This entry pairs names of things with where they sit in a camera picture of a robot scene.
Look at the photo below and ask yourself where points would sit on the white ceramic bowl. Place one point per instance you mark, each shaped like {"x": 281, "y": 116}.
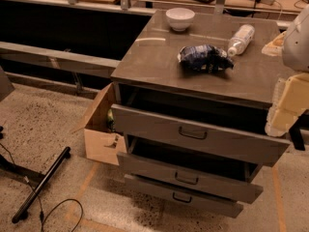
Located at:
{"x": 179, "y": 19}

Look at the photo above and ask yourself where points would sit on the green item in box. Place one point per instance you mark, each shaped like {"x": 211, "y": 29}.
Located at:
{"x": 110, "y": 120}

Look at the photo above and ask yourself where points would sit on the brown cardboard box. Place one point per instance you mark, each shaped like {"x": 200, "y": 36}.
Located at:
{"x": 101, "y": 144}

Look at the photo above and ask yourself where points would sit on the blue crumpled snack bag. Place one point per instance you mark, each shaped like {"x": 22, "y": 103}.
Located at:
{"x": 205, "y": 58}

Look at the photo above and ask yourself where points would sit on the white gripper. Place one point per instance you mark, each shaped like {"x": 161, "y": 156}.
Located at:
{"x": 296, "y": 45}

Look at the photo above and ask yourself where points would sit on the black metal stand bar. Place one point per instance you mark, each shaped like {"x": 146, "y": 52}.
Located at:
{"x": 22, "y": 212}

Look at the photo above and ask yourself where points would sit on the grey top drawer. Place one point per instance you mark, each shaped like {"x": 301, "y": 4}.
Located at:
{"x": 201, "y": 137}

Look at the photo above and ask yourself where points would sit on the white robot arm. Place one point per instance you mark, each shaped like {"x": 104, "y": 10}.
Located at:
{"x": 295, "y": 50}

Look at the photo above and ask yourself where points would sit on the grey bottom drawer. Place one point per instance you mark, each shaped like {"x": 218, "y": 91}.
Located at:
{"x": 184, "y": 196}

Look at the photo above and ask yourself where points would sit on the clear plastic bottle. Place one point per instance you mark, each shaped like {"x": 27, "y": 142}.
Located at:
{"x": 241, "y": 39}

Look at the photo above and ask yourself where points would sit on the grey metal rail beam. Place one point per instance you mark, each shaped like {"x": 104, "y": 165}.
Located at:
{"x": 61, "y": 60}

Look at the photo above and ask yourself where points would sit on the grey drawer cabinet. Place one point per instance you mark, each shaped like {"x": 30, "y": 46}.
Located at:
{"x": 150, "y": 77}

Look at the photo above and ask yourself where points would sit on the grey drawer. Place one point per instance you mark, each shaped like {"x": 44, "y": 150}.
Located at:
{"x": 184, "y": 196}
{"x": 201, "y": 137}
{"x": 171, "y": 165}

